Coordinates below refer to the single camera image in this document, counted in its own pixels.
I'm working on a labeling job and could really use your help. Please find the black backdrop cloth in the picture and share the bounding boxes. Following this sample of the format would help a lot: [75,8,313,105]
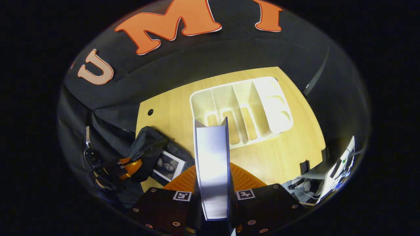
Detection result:
[57,0,369,197]

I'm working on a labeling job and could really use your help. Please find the black schoolbag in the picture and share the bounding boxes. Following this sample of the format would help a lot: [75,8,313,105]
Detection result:
[128,126,196,187]

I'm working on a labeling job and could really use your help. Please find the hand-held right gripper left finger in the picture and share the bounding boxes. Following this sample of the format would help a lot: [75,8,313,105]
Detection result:
[126,165,201,235]

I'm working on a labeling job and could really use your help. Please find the blue cover book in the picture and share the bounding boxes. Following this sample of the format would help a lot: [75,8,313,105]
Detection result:
[193,117,230,221]

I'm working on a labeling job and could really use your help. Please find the white portrait cover book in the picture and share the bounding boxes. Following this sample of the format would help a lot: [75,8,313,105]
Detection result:
[153,150,186,182]

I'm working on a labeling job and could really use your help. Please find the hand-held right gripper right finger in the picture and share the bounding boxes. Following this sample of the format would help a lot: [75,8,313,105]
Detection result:
[230,163,305,234]

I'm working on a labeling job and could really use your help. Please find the white bookshelf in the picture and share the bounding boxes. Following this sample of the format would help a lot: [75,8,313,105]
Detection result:
[190,76,293,149]

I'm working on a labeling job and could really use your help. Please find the white equipment panel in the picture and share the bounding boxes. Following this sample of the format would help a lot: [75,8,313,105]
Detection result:
[315,135,356,204]

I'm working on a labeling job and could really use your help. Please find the dark hanging strap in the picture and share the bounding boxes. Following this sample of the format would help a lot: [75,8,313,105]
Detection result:
[304,48,329,96]

